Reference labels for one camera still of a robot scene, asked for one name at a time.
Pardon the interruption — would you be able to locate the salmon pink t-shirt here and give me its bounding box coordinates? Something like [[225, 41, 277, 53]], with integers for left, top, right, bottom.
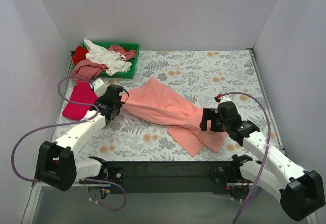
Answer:
[[122, 77, 227, 156]]

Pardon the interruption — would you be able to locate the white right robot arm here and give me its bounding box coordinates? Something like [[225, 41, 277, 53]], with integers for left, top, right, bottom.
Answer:
[[200, 100, 325, 221]]

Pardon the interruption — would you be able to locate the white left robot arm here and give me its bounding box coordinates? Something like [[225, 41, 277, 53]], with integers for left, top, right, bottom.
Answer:
[[35, 79, 125, 191]]

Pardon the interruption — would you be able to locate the folded magenta t-shirt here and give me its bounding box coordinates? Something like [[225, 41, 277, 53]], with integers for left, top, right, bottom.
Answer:
[[62, 82, 98, 121]]

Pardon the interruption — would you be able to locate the green plastic bin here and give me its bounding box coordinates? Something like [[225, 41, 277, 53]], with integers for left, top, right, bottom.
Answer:
[[71, 39, 140, 79]]

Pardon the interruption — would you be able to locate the floral patterned table mat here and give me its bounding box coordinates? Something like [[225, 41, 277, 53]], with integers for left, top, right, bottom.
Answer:
[[48, 50, 284, 161]]

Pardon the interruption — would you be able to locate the white crumpled t-shirt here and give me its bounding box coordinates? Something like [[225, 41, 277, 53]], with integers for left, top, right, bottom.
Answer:
[[83, 39, 132, 76]]

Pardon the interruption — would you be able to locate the dusty pink crumpled t-shirt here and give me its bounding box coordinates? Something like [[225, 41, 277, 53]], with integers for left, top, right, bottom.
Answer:
[[71, 59, 107, 82]]

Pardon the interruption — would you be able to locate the mauve crumpled t-shirt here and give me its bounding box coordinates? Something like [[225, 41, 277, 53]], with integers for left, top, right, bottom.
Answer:
[[108, 44, 137, 61]]

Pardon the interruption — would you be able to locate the red crumpled t-shirt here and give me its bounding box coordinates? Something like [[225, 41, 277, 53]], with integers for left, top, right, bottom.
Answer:
[[72, 45, 88, 65]]

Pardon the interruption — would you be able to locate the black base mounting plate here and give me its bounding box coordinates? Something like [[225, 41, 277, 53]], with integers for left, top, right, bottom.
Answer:
[[78, 160, 260, 195]]

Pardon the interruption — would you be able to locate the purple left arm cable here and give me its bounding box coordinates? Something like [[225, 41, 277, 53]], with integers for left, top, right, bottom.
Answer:
[[11, 76, 128, 211]]

